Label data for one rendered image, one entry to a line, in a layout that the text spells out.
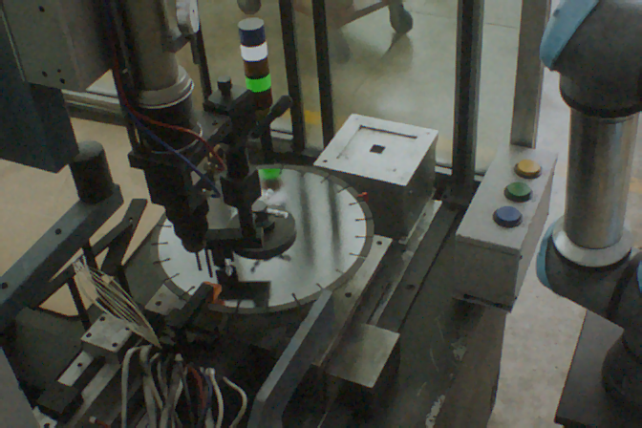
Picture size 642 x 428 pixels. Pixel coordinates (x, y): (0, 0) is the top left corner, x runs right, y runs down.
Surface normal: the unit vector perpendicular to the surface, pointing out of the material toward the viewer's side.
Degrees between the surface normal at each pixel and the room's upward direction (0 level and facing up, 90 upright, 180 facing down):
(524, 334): 0
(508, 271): 90
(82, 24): 90
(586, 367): 0
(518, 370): 0
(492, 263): 90
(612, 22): 41
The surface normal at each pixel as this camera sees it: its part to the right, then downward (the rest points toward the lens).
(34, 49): -0.43, 0.61
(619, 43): -0.64, 0.11
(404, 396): -0.07, -0.76
